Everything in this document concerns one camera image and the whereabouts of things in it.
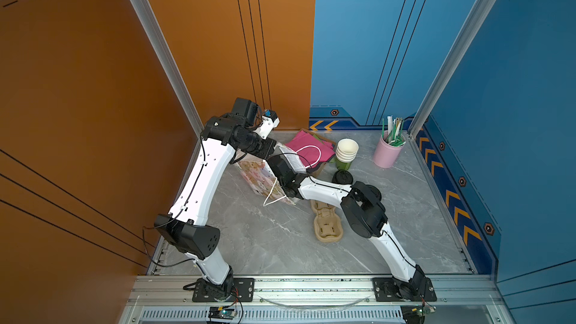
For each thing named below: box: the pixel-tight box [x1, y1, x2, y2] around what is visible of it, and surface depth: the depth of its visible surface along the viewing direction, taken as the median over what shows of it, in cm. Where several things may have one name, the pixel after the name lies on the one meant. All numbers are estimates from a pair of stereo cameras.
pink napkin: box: [285, 130, 336, 169], surface depth 83 cm
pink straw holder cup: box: [373, 130, 406, 168], surface depth 102 cm
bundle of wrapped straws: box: [381, 115, 406, 147], surface depth 99 cm
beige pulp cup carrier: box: [310, 200, 344, 243], surface depth 86 cm
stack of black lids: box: [331, 169, 354, 185], surface depth 98 cm
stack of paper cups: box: [335, 138, 360, 171], surface depth 98 cm
